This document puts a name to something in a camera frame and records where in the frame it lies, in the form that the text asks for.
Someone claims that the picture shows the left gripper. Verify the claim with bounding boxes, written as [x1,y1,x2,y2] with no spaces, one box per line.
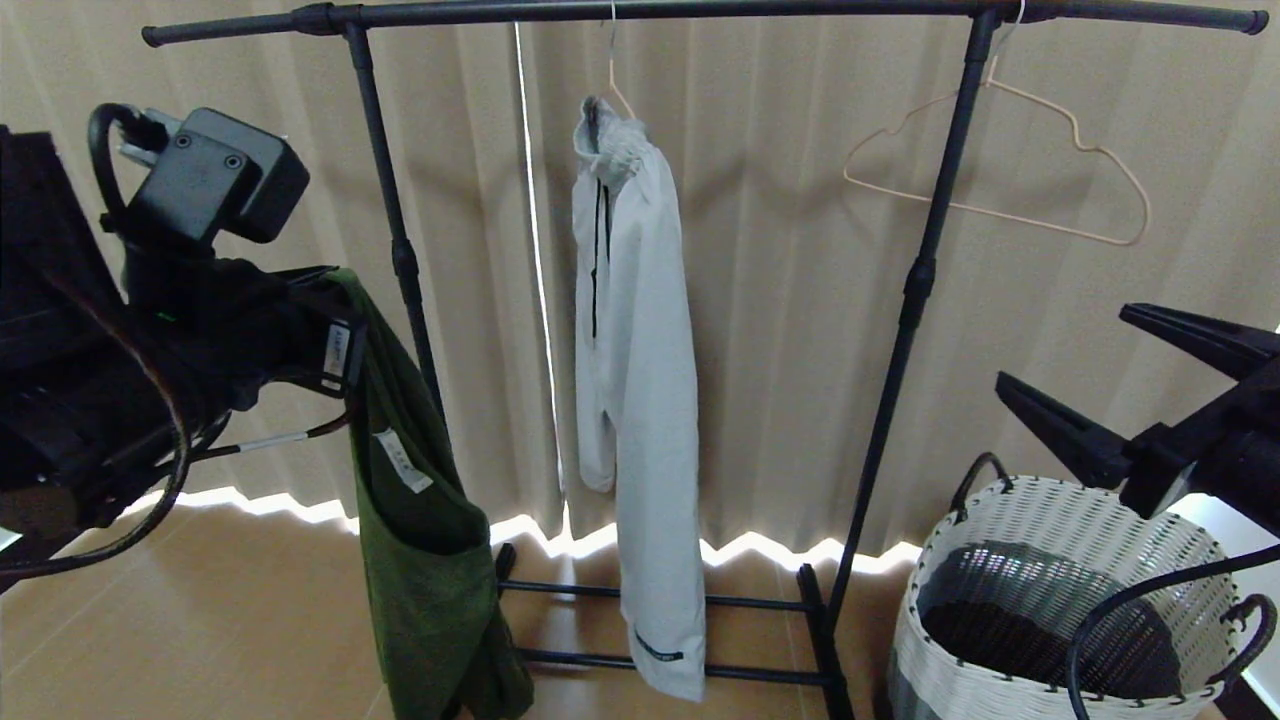
[125,258,367,413]

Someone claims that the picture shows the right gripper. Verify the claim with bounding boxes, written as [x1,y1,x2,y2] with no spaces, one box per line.
[995,303,1280,536]

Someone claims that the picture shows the pink clothes hanger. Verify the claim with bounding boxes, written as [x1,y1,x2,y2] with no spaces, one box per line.
[843,25,1153,247]
[600,0,638,121]

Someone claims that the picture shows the olive green garment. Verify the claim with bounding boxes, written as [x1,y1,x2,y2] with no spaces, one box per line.
[328,268,536,720]

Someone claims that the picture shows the pale grey shorts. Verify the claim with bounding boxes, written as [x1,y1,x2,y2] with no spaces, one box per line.
[572,95,707,703]

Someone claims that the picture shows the white laundry basket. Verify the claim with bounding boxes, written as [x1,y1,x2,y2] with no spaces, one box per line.
[888,452,1279,720]

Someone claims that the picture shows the black clothes rack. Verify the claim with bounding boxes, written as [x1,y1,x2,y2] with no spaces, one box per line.
[140,0,1271,720]

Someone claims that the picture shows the beige curtain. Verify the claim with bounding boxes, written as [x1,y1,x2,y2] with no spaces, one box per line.
[0,0,1280,561]

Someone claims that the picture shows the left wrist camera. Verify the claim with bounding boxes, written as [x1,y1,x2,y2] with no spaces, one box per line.
[88,103,311,263]

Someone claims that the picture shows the black cable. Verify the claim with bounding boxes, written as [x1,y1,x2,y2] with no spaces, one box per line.
[1065,545,1280,720]
[0,280,193,583]

